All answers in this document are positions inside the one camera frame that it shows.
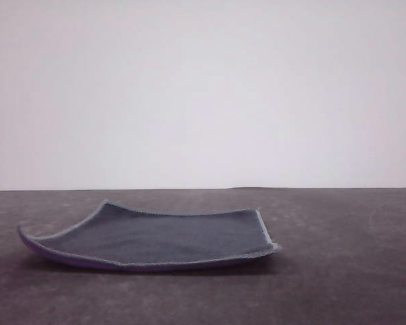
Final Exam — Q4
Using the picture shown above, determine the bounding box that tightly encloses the purple towel with grey hem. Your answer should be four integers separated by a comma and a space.
17, 199, 281, 272

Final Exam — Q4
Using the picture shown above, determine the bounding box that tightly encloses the grey table cloth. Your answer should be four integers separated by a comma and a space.
0, 186, 406, 325

